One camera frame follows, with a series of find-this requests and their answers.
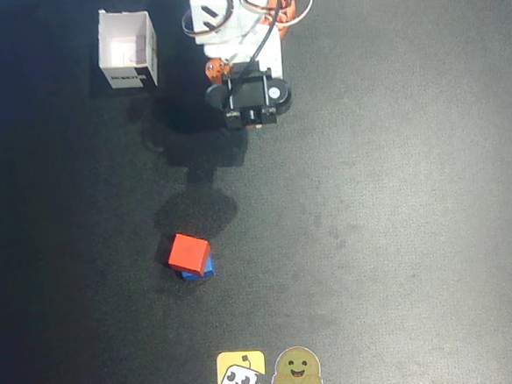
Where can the orange robot base part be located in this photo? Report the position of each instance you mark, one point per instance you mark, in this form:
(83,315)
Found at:
(286,14)

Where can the white cardboard box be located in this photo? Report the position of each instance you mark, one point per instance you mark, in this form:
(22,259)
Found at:
(127,49)

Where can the blue cube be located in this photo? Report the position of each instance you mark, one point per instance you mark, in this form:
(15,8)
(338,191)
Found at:
(202,272)

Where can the yellow robot face sticker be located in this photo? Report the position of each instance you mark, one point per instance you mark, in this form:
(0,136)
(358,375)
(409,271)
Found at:
(241,374)

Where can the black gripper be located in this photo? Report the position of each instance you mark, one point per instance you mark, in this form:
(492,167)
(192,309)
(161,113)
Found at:
(248,92)

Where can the red cube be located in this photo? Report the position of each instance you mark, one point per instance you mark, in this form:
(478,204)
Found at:
(189,253)

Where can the hugging face emoji sticker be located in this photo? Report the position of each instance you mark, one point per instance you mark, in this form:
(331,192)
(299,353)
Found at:
(296,370)

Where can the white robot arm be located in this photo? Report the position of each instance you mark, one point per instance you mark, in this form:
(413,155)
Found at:
(235,26)

